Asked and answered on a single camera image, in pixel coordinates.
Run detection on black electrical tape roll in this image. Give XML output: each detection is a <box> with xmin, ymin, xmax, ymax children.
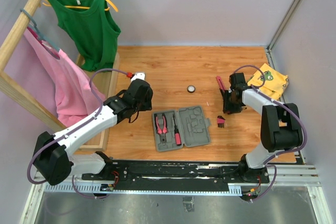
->
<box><xmin>187</xmin><ymin>85</ymin><xmax>196</xmax><ymax>93</ymax></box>

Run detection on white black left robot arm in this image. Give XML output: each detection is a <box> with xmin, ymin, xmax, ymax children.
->
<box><xmin>28</xmin><ymin>79</ymin><xmax>153</xmax><ymax>186</ymax></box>

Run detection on aluminium frame post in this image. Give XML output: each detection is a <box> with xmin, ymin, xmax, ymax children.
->
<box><xmin>266</xmin><ymin>0</ymin><xmax>302</xmax><ymax>54</ymax></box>

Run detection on grey clothes hanger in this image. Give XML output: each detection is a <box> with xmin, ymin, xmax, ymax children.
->
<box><xmin>20</xmin><ymin>8</ymin><xmax>60</xmax><ymax>60</ymax></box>

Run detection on pink utility knife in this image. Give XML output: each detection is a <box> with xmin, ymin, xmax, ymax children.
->
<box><xmin>216</xmin><ymin>76</ymin><xmax>225</xmax><ymax>96</ymax></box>

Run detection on green tank top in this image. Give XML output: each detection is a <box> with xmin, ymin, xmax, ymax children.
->
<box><xmin>47</xmin><ymin>0</ymin><xmax>121</xmax><ymax>72</ymax></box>

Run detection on pink shirt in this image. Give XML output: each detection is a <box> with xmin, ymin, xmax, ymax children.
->
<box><xmin>24</xmin><ymin>27</ymin><xmax>106</xmax><ymax>127</ymax></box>

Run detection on pink handled pliers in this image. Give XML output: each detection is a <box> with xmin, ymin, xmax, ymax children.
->
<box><xmin>154</xmin><ymin>113</ymin><xmax>168</xmax><ymax>145</ymax></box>

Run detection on grey plastic tool case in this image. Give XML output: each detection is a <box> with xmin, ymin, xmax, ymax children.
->
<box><xmin>152</xmin><ymin>105</ymin><xmax>211</xmax><ymax>152</ymax></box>

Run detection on wooden clothes rack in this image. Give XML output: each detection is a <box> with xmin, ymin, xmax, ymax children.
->
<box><xmin>1</xmin><ymin>0</ymin><xmax>118</xmax><ymax>152</ymax></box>

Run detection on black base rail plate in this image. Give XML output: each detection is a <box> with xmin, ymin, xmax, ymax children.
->
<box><xmin>81</xmin><ymin>159</ymin><xmax>269</xmax><ymax>191</ymax></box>

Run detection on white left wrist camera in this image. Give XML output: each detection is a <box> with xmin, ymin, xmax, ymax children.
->
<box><xmin>127</xmin><ymin>72</ymin><xmax>145</xmax><ymax>82</ymax></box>

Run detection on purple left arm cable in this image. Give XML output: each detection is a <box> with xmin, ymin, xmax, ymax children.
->
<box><xmin>27</xmin><ymin>68</ymin><xmax>132</xmax><ymax>200</ymax></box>

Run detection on yellow patterned cloth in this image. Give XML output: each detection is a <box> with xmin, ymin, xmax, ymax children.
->
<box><xmin>247</xmin><ymin>63</ymin><xmax>289</xmax><ymax>100</ymax></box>

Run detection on pink hex key set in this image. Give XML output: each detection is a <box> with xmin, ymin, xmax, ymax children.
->
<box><xmin>217</xmin><ymin>115</ymin><xmax>226</xmax><ymax>128</ymax></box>

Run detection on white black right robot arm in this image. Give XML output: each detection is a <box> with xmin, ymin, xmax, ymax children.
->
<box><xmin>222</xmin><ymin>72</ymin><xmax>304</xmax><ymax>182</ymax></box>

